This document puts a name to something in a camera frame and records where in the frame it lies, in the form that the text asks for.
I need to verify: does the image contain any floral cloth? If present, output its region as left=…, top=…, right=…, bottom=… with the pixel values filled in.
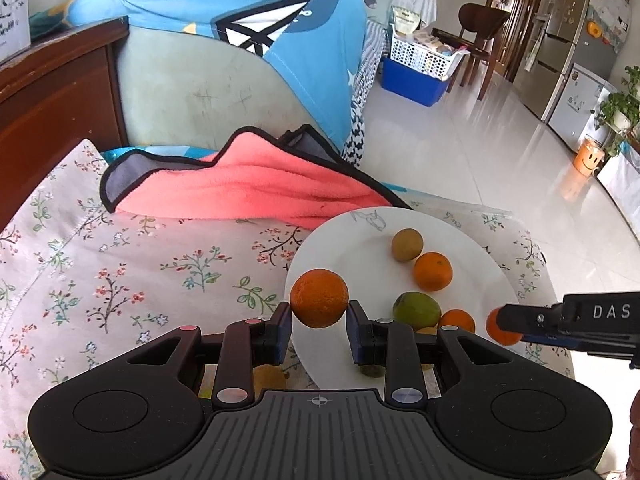
left=0, top=139, right=576, bottom=480

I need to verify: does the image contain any brown kiwi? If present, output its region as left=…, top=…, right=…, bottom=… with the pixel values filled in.
left=252, top=365, right=288, bottom=391
left=391, top=228, right=424, bottom=263

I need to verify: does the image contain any white plate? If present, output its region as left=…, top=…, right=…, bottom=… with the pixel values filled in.
left=284, top=206, right=521, bottom=391

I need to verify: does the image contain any white milk carton box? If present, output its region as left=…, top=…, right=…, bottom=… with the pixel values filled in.
left=0, top=0, right=32, bottom=63

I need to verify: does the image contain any orange smiley pot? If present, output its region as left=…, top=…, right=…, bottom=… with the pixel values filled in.
left=573, top=138, right=605, bottom=176

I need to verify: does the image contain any wooden chair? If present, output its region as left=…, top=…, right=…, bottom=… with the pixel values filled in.
left=432, top=2, right=511, bottom=101

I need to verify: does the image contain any blue plastic bin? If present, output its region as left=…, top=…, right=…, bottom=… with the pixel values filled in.
left=381, top=56, right=451, bottom=108

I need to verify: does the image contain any person's right forearm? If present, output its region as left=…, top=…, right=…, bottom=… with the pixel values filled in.
left=627, top=390, right=640, bottom=480

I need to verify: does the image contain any orange tangerine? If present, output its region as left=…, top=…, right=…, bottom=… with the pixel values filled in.
left=486, top=307, right=523, bottom=347
left=413, top=252, right=453, bottom=292
left=438, top=309, right=476, bottom=335
left=290, top=269, right=349, bottom=329

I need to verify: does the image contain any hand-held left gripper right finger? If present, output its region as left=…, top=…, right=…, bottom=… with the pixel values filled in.
left=346, top=300, right=516, bottom=406

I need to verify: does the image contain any silver refrigerator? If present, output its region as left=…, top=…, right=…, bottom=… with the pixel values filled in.
left=515, top=0, right=593, bottom=121

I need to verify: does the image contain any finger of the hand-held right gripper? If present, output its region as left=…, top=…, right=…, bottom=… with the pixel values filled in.
left=500, top=302, right=567, bottom=336
left=521, top=333, right=640, bottom=369

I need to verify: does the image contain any potted green plant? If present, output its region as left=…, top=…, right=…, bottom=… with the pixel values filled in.
left=595, top=65, right=640, bottom=156

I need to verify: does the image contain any dark wooden cabinet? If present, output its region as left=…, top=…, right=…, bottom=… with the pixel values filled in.
left=0, top=16, right=131, bottom=233

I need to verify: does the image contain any pink towel with black edge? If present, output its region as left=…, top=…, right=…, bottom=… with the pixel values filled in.
left=99, top=124, right=413, bottom=231

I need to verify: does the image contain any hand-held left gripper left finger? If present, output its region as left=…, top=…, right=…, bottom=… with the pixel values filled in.
left=125, top=301, right=294, bottom=408

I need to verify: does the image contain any white plastic basket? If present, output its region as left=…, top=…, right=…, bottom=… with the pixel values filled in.
left=390, top=30, right=470, bottom=82

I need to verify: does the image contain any black white patterned cloth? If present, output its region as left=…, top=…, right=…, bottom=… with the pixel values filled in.
left=342, top=20, right=391, bottom=166

